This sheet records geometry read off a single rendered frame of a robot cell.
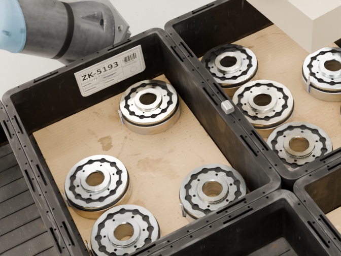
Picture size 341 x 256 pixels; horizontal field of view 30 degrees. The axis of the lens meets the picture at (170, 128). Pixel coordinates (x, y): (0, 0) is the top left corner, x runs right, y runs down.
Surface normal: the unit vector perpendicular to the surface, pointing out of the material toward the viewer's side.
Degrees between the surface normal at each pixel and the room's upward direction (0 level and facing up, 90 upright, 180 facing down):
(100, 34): 55
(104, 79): 90
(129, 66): 90
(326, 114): 0
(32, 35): 84
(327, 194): 90
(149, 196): 0
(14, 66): 0
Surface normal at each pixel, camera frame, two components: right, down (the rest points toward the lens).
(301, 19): -0.85, 0.47
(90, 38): 0.36, 0.22
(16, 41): 0.31, 0.80
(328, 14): 0.52, 0.61
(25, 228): -0.13, -0.64
